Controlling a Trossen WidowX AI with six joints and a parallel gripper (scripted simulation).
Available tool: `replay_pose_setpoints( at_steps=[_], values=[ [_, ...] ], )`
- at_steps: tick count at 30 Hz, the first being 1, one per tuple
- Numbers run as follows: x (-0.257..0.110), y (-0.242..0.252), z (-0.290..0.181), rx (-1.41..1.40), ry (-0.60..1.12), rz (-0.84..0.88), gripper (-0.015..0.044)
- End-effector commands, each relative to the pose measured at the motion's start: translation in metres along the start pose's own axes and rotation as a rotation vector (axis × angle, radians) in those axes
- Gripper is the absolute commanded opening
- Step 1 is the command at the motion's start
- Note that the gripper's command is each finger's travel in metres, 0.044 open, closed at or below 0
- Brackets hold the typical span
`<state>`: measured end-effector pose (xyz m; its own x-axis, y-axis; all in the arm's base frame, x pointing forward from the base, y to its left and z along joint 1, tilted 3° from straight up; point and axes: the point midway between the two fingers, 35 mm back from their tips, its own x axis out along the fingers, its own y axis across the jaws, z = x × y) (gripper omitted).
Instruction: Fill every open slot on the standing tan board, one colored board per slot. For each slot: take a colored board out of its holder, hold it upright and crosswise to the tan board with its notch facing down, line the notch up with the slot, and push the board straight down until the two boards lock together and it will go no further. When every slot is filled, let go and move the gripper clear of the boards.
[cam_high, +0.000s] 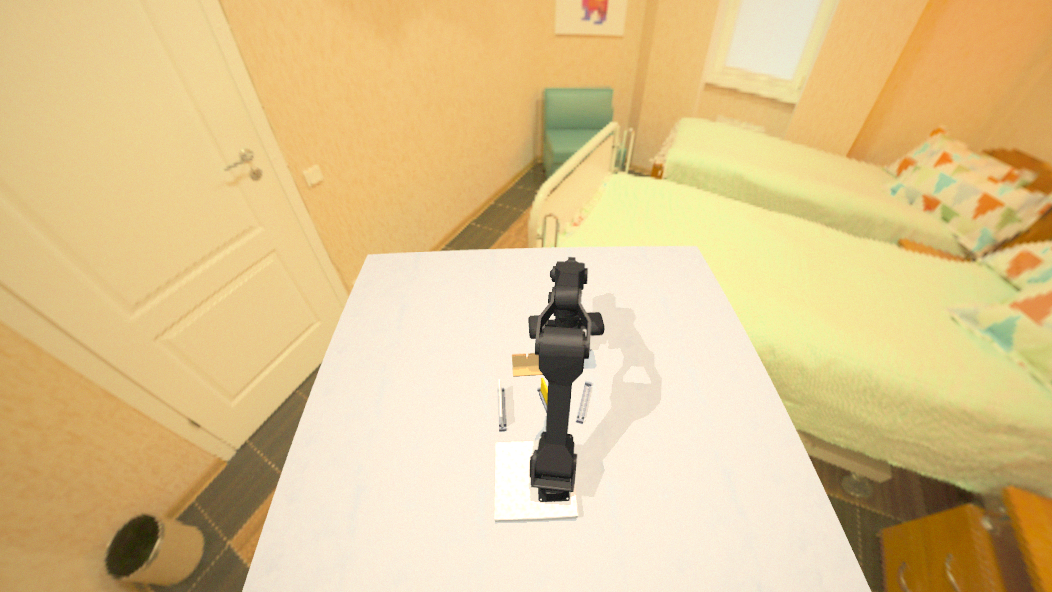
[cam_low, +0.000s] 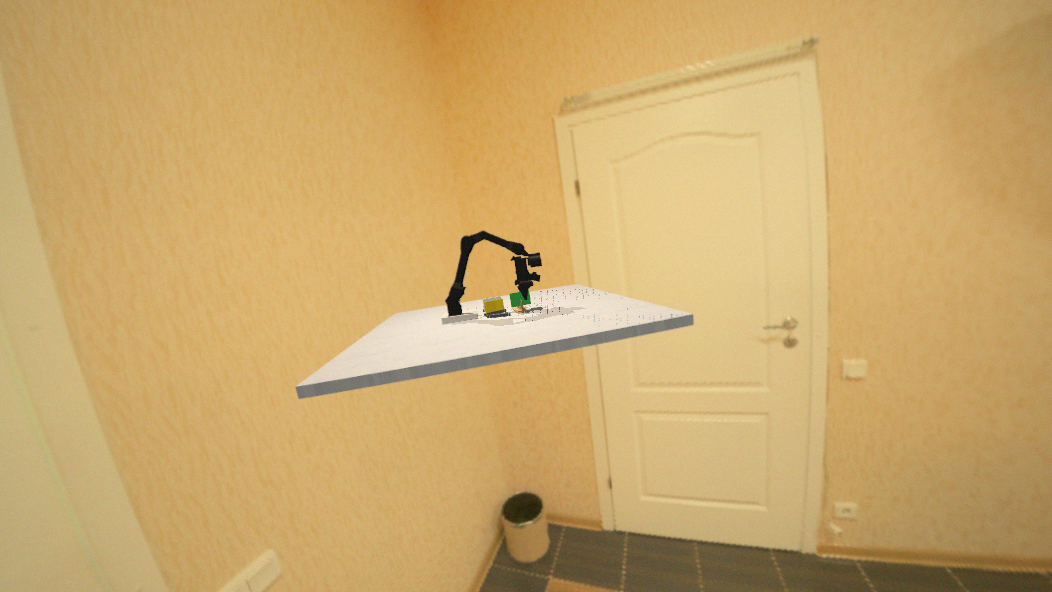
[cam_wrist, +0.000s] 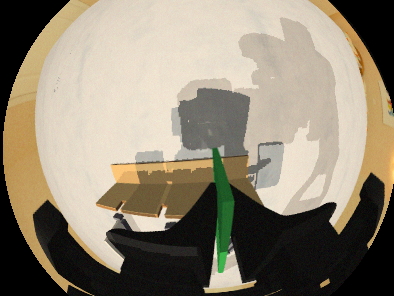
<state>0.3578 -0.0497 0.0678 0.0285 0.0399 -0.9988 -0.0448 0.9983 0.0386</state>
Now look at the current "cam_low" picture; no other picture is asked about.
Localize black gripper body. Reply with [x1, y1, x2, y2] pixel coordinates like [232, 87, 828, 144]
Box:
[514, 268, 534, 288]

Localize green notched board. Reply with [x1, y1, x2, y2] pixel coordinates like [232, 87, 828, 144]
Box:
[509, 290, 531, 307]

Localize olive slotted board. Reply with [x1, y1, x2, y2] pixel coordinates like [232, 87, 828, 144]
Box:
[484, 299, 504, 317]

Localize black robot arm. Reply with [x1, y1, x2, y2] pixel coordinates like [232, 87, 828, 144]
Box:
[445, 230, 542, 317]

